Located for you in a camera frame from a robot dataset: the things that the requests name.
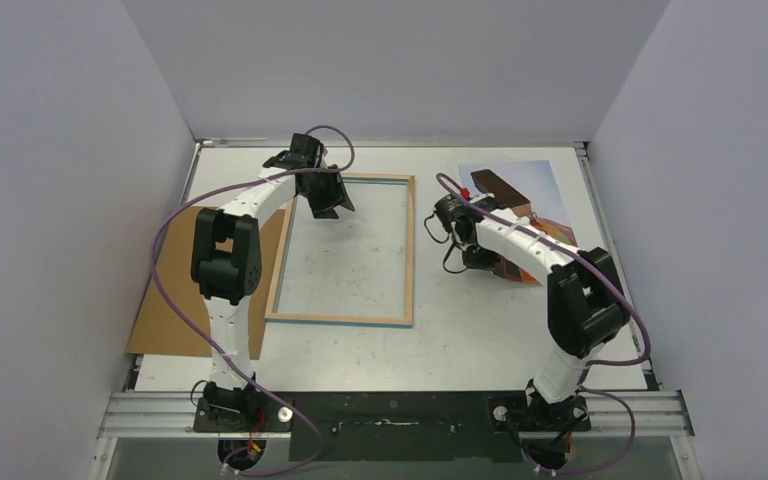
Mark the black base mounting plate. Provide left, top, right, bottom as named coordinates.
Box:
left=193, top=390, right=591, bottom=469

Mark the aluminium front rail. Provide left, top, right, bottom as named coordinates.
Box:
left=98, top=391, right=695, bottom=439

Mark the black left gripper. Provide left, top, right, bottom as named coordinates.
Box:
left=300, top=166, right=353, bottom=219

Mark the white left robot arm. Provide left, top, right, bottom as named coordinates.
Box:
left=191, top=133, right=354, bottom=431

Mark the blue wooden picture frame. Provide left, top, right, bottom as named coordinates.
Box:
left=266, top=173, right=416, bottom=328

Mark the hot air balloon photo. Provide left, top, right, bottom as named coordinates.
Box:
left=456, top=159, right=579, bottom=287

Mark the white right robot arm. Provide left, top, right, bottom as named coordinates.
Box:
left=432, top=194, right=630, bottom=431

